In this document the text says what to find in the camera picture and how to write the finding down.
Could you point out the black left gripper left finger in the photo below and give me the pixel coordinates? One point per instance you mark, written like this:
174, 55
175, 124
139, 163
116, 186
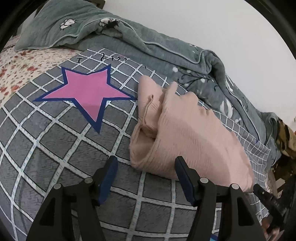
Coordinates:
54, 218

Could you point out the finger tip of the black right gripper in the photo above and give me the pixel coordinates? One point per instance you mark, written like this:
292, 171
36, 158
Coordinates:
274, 207

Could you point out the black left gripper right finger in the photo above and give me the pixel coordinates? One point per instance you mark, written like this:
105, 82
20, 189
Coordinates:
237, 219

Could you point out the pink knit sweater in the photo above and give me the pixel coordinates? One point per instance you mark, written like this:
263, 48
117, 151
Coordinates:
169, 126

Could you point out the person's right hand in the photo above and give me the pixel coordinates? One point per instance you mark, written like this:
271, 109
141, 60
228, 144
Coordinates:
273, 234

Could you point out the brown camouflage cloth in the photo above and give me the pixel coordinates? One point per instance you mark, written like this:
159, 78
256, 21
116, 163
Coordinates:
284, 168

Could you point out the grey checked bed cover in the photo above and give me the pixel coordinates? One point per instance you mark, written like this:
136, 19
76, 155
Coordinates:
44, 143

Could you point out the floral bed sheet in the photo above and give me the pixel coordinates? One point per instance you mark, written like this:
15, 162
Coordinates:
18, 68

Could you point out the grey-green fleece blanket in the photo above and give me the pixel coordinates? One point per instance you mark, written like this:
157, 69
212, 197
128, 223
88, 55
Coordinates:
81, 25

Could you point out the dark wooden headboard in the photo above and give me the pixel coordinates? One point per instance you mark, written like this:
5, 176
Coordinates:
98, 3

